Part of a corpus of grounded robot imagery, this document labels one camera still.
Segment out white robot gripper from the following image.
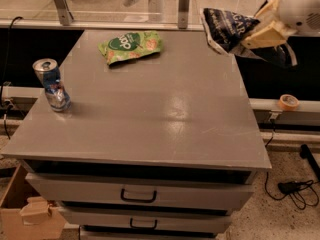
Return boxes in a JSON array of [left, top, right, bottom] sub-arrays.
[[241, 0, 320, 49]]

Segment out blue chip bag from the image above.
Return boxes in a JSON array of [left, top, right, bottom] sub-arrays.
[[200, 7, 298, 68]]

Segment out green rice chip bag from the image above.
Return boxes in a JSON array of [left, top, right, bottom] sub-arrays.
[[98, 31, 162, 66]]

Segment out roll of tape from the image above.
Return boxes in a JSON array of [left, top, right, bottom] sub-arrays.
[[278, 94, 299, 111]]

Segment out black bar on floor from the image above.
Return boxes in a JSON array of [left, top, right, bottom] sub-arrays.
[[300, 144, 320, 181]]

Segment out grey drawer cabinet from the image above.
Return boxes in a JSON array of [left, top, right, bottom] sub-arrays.
[[3, 30, 270, 240]]

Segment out crushed blue soda can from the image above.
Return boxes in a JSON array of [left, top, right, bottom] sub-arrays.
[[33, 58, 71, 112]]

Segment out top grey drawer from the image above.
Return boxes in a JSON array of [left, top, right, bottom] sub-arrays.
[[26, 173, 253, 211]]

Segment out grey drawer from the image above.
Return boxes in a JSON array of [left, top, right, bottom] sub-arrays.
[[58, 207, 231, 234], [26, 173, 253, 211]]

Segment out middle grey drawer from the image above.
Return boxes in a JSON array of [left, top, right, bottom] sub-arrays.
[[58, 207, 231, 234]]

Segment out cardboard box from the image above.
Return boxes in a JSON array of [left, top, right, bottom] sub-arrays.
[[1, 166, 66, 240]]

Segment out middle metal bracket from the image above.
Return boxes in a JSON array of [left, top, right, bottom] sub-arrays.
[[177, 0, 190, 29]]

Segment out black power adapter with cable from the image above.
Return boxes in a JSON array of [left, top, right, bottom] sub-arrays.
[[264, 173, 320, 211]]

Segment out left metal bracket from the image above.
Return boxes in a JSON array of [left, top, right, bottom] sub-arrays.
[[53, 0, 73, 26]]

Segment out black top drawer handle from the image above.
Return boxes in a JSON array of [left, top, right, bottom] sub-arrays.
[[120, 189, 157, 203]]

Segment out black drawer handle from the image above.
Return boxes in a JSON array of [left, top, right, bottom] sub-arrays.
[[129, 218, 158, 230], [120, 189, 157, 203]]

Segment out black middle drawer handle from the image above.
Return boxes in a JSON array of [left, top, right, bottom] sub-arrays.
[[129, 218, 158, 230]]

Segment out black cable left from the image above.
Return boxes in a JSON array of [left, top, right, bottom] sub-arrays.
[[0, 16, 24, 141]]

